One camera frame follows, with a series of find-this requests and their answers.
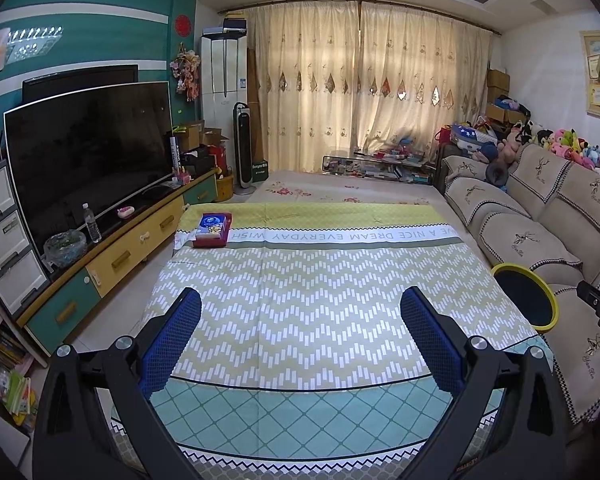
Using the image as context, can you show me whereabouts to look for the yellow green TV cabinet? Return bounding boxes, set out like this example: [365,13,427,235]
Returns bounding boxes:
[17,168,220,356]

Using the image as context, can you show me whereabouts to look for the bookshelf with books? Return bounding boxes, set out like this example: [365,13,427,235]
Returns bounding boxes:
[0,307,41,436]

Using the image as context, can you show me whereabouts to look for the glass ashtray bowl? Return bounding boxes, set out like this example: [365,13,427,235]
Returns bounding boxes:
[44,230,87,269]

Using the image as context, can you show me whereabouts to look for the red tissue box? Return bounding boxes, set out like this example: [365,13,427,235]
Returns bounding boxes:
[193,212,233,248]

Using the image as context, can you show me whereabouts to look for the pile of plush toys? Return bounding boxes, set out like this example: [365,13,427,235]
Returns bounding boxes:
[436,116,600,187]

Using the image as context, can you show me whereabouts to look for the yellow rimmed trash bin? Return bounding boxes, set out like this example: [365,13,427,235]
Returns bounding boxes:
[491,263,559,334]

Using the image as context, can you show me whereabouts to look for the beige sofa with covers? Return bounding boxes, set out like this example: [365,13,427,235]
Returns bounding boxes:
[440,144,600,424]

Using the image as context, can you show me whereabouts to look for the beige embroidered curtains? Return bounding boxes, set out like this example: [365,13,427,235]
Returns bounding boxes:
[246,0,493,172]

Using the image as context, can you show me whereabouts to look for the white drawer unit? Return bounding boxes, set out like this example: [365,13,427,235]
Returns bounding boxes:
[0,162,48,318]

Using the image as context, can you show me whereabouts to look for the clear water bottle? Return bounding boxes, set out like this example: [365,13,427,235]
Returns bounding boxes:
[82,203,102,244]

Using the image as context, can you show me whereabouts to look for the white standing air conditioner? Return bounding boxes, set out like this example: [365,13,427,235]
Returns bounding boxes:
[200,36,247,136]

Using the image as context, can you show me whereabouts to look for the stacked cardboard boxes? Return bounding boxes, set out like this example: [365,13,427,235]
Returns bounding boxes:
[486,70,531,124]

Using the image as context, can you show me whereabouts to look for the black tower fan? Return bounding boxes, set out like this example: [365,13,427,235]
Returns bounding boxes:
[233,102,256,195]

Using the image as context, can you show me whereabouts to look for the floral floor rug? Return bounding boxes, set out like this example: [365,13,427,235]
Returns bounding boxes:
[248,171,445,206]

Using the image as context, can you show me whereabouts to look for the large black television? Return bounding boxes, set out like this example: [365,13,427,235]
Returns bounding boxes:
[4,81,172,249]

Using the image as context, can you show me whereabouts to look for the patterned green tablecloth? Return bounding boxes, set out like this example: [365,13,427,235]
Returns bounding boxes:
[109,201,556,480]

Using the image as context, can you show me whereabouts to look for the low glass shelf with clutter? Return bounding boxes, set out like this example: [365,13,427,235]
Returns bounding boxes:
[322,150,432,184]

